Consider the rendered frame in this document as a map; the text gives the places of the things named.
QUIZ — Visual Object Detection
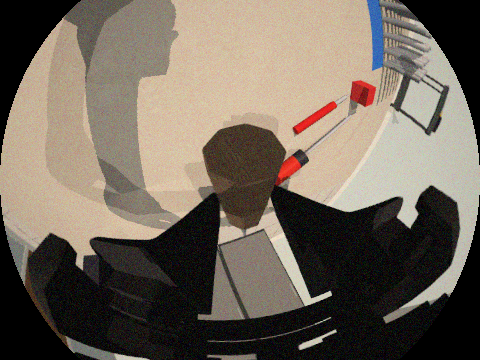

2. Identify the blue flat strip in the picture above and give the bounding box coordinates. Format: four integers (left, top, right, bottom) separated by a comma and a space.
367, 0, 384, 71

